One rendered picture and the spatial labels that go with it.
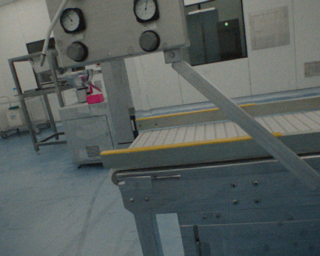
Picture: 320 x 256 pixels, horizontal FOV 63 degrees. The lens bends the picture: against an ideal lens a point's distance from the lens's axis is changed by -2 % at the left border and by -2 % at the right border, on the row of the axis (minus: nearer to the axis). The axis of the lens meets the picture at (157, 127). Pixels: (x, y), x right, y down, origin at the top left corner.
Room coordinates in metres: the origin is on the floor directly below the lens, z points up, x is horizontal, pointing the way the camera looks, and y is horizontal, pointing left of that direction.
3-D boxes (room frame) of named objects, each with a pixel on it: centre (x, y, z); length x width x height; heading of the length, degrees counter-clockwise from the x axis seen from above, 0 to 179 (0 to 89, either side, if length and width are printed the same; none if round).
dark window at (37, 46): (6.18, 1.96, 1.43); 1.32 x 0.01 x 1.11; 75
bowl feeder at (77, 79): (3.27, 0.75, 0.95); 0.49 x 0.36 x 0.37; 75
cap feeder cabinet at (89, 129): (3.21, 0.72, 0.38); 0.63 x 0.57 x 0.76; 75
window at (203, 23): (5.32, -1.30, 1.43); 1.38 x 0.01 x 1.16; 75
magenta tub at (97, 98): (2.98, 0.63, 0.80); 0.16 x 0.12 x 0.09; 75
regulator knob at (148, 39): (0.42, -0.01, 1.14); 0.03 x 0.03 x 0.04; 77
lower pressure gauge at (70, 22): (0.46, 0.10, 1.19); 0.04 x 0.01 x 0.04; 77
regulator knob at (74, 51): (0.45, 0.11, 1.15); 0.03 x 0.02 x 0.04; 77
